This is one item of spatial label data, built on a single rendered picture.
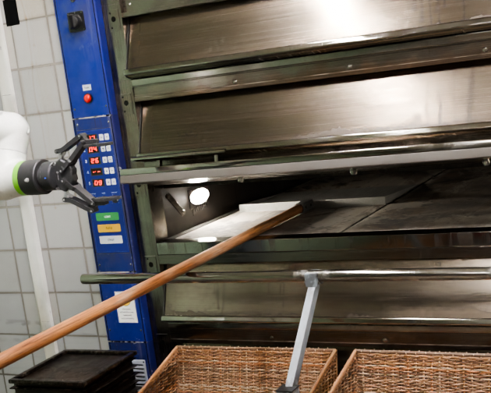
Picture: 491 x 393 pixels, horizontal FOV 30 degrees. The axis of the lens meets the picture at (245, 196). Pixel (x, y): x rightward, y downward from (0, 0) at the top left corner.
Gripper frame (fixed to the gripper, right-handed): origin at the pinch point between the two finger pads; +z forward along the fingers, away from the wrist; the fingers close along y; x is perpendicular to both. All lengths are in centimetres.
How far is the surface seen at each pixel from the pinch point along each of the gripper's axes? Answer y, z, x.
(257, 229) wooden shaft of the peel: 28, 7, -59
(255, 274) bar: 31.5, 26.8, -17.7
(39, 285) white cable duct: 43, -77, -53
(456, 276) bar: 33, 79, -17
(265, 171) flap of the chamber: 8.3, 22.1, -40.2
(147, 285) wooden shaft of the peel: 28.6, 7.7, 2.6
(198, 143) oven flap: 0, -6, -53
